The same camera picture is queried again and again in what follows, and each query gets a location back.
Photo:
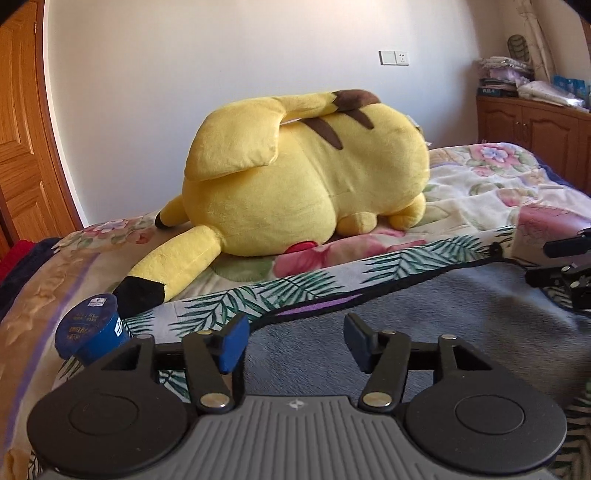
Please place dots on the dark flat box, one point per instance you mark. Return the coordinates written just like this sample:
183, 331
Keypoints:
496, 91

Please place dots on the blue round container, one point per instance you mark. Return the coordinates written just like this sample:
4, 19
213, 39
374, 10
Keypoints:
94, 330

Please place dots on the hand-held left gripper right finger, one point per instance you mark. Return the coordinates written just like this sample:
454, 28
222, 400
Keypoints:
358, 344

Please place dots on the yellow plush toy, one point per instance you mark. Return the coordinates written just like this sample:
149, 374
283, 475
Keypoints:
304, 175

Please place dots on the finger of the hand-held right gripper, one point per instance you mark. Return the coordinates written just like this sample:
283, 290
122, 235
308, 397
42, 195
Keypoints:
569, 245
549, 276

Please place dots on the dark navy cloth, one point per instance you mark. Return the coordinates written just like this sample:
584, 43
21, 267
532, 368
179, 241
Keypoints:
27, 286

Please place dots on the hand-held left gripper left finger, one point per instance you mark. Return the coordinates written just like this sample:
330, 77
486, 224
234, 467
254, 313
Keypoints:
233, 344

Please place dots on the floral bedspread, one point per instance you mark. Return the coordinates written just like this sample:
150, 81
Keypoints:
485, 194

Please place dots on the wooden cabinet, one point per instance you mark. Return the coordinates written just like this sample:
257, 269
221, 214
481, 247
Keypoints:
531, 127

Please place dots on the blue packet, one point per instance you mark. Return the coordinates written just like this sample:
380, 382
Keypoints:
570, 85

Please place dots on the white bagged bedding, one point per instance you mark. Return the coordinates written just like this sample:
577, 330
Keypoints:
547, 92

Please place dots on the grey fleece towel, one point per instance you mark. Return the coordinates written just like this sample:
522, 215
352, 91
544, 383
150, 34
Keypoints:
461, 304

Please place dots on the stack of folded clothes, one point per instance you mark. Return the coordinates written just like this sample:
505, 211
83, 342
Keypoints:
503, 71

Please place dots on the white wall socket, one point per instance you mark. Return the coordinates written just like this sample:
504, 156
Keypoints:
394, 57

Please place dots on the red cloth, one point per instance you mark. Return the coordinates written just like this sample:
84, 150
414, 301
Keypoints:
16, 258

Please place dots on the wooden door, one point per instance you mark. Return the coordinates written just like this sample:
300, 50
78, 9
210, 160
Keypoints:
23, 138

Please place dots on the leaf print blanket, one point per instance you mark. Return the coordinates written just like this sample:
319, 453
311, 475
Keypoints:
300, 286

